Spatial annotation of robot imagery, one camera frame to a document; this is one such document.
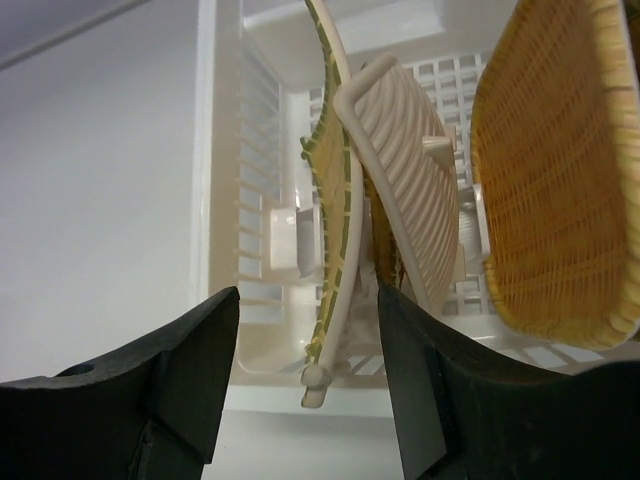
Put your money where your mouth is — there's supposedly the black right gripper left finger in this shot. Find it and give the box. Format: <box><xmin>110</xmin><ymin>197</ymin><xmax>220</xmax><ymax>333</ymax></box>
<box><xmin>1</xmin><ymin>287</ymin><xmax>239</xmax><ymax>479</ymax></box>

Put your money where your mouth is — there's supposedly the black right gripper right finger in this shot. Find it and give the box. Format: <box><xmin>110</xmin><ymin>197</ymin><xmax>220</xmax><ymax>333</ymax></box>
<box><xmin>378</xmin><ymin>285</ymin><xmax>639</xmax><ymax>479</ymax></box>

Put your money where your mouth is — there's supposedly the curved green-rimmed bamboo plate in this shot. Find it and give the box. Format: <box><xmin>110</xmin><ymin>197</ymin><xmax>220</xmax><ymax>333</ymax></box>
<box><xmin>334</xmin><ymin>54</ymin><xmax>459</xmax><ymax>318</ymax></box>

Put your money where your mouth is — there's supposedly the square green-rimmed bamboo plate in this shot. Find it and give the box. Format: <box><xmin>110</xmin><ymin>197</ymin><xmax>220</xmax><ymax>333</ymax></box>
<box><xmin>301</xmin><ymin>1</ymin><xmax>364</xmax><ymax>409</ymax></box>

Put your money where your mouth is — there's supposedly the orange woven bamboo plate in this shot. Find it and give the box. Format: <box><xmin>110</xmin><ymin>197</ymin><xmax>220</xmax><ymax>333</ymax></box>
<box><xmin>471</xmin><ymin>1</ymin><xmax>639</xmax><ymax>350</ymax></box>

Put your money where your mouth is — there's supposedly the white plastic dish rack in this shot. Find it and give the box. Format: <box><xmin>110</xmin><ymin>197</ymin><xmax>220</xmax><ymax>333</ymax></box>
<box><xmin>198</xmin><ymin>1</ymin><xmax>606</xmax><ymax>414</ymax></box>

